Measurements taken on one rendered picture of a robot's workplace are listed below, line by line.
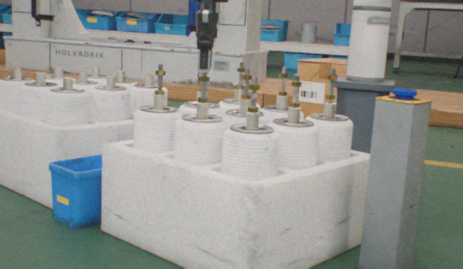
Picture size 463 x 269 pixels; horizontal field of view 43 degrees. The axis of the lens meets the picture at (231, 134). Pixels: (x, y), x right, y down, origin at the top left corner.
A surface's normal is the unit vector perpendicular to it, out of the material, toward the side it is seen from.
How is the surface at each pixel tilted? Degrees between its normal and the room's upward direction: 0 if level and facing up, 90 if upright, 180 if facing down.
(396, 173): 90
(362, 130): 90
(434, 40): 90
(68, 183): 92
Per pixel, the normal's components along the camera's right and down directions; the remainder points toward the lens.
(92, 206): 0.74, 0.20
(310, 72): -0.56, 0.12
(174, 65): -0.29, 0.16
